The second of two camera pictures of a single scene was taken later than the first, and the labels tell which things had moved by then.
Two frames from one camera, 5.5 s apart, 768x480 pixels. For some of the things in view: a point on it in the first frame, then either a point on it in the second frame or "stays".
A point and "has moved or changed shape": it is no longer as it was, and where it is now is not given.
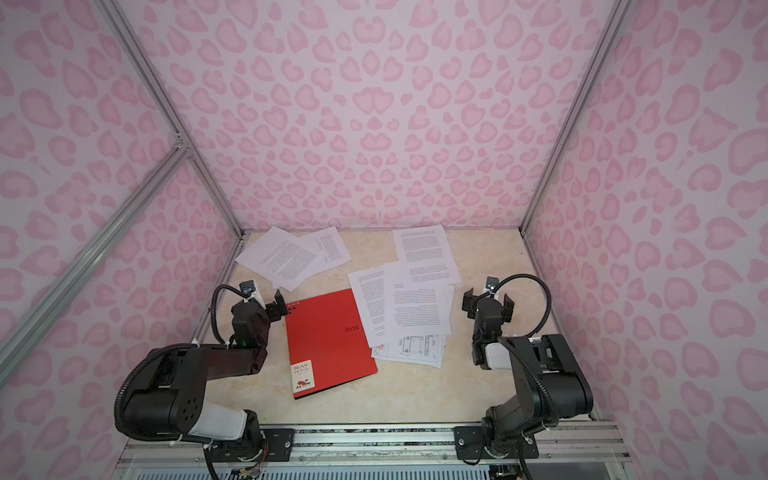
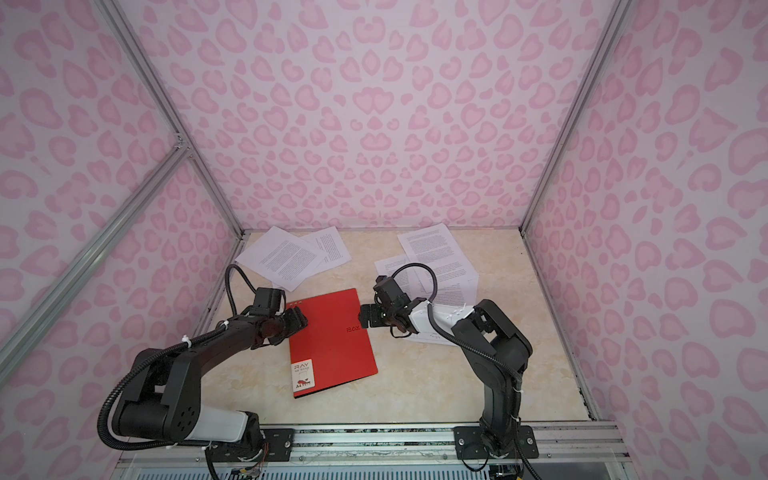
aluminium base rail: [397, 446] stays
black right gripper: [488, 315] -> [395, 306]
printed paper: [281, 258] stays
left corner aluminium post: [145, 69] stays
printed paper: [327, 244] stays
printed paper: [370, 291] -> [419, 283]
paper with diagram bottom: [427, 351] -> [428, 338]
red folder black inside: [329, 345] stays
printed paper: [424, 257] has moved or changed shape
